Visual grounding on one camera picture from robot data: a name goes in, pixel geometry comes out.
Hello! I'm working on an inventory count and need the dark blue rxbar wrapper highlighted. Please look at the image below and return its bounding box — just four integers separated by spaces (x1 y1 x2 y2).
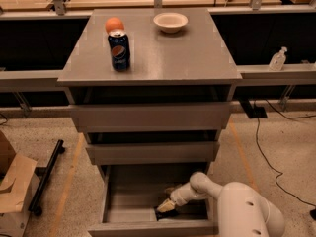
154 207 179 221

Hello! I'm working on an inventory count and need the white paper bowl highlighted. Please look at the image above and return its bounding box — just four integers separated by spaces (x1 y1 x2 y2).
153 13 189 34

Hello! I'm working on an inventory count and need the brown cardboard box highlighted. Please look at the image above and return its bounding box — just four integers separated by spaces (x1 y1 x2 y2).
0 132 39 237

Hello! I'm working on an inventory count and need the clear sanitizer pump bottle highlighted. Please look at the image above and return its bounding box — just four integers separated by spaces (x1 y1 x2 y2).
269 46 287 71

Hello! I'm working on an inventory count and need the grey middle drawer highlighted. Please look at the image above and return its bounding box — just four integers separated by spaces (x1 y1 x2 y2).
86 141 219 165

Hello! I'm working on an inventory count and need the grey metal rail frame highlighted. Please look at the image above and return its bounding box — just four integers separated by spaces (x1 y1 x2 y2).
0 8 316 92

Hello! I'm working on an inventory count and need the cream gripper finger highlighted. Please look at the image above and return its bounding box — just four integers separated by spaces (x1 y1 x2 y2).
156 198 176 213
164 184 181 196

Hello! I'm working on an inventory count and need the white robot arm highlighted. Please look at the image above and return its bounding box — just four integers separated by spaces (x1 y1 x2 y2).
155 172 285 237

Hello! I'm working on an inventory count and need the grey top drawer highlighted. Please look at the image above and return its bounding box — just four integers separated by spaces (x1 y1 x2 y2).
70 103 230 133

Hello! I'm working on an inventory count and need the grey open bottom drawer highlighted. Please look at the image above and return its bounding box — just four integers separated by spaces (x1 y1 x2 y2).
88 163 218 237

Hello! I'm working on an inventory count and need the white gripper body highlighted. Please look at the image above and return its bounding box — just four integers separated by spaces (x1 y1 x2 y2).
170 183 198 206

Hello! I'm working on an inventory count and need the black metal bar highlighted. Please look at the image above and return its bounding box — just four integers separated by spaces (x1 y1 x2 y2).
28 139 65 216

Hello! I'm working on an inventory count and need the blue pepsi can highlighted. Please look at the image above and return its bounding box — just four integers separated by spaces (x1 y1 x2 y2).
108 29 130 71

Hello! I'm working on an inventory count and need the orange fruit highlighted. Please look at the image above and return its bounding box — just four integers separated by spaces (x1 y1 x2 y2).
105 17 124 33

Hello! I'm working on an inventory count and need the grey drawer cabinet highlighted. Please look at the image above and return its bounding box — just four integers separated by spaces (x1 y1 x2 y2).
58 8 241 175

